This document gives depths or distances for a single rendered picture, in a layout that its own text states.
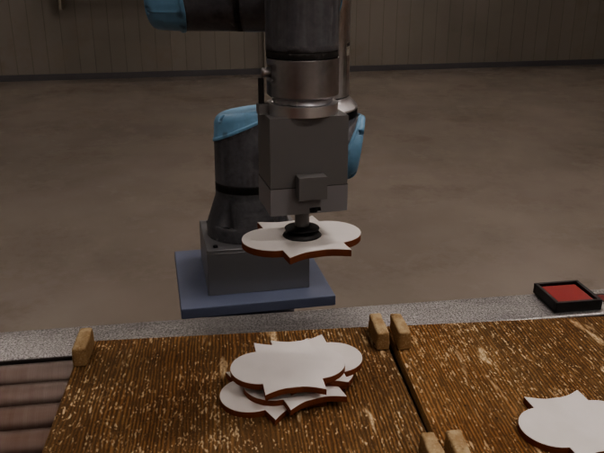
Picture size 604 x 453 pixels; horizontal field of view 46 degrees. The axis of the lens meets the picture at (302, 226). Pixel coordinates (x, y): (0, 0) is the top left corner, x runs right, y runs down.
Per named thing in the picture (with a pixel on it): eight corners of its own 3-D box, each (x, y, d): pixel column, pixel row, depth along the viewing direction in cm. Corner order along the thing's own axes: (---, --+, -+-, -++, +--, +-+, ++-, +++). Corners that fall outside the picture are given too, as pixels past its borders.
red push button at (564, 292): (539, 294, 116) (540, 286, 115) (573, 291, 116) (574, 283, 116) (557, 310, 110) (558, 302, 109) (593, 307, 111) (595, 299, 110)
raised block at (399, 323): (387, 329, 100) (388, 312, 99) (401, 329, 100) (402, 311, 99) (397, 350, 94) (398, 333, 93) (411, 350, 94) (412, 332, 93)
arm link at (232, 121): (220, 172, 136) (217, 100, 132) (290, 173, 135) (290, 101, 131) (208, 187, 124) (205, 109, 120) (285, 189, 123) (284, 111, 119)
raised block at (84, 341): (81, 345, 96) (79, 326, 95) (95, 344, 96) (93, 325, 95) (72, 368, 90) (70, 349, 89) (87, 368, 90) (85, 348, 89)
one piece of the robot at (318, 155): (269, 86, 67) (271, 248, 73) (359, 83, 69) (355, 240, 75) (250, 73, 76) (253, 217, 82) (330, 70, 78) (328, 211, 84)
